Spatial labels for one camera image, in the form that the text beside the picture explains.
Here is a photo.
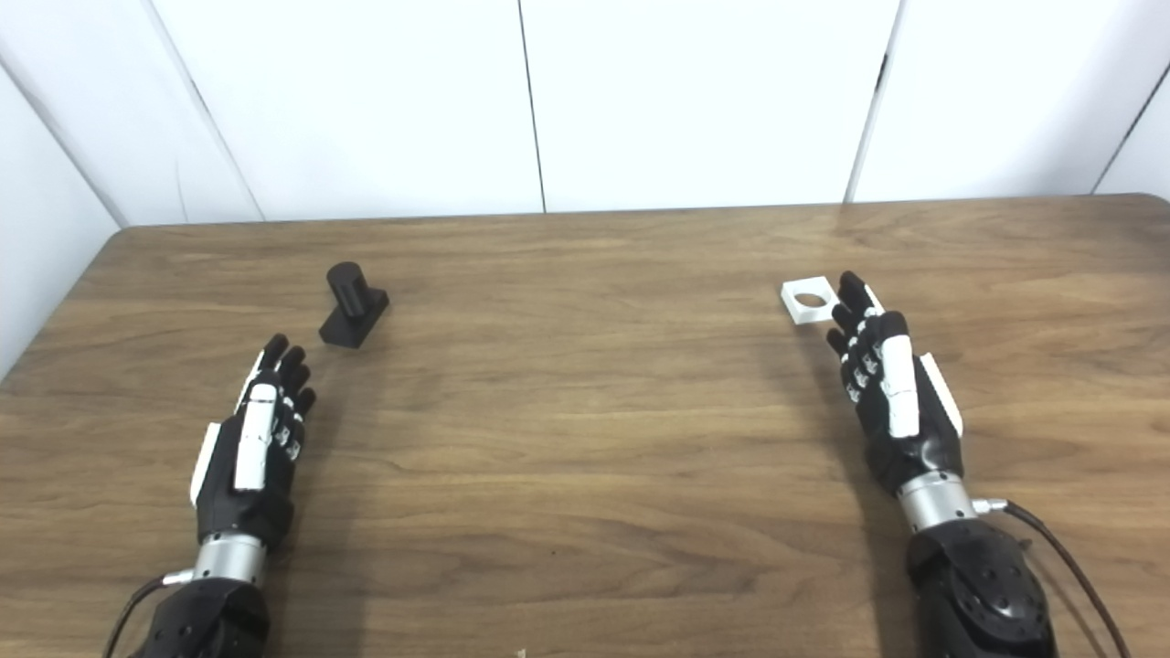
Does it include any black and white right hand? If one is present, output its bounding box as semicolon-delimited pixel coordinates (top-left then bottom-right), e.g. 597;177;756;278
826;271;965;499

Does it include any black and white left hand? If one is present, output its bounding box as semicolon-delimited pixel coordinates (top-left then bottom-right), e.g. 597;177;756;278
189;334;317;549

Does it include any white square piece with hole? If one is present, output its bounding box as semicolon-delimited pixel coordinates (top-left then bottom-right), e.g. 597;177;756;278
781;273;840;325

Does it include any black peg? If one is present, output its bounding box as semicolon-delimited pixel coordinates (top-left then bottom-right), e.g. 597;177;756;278
319;261;390;350

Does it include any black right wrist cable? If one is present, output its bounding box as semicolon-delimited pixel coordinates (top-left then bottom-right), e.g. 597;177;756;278
971;498;1133;658

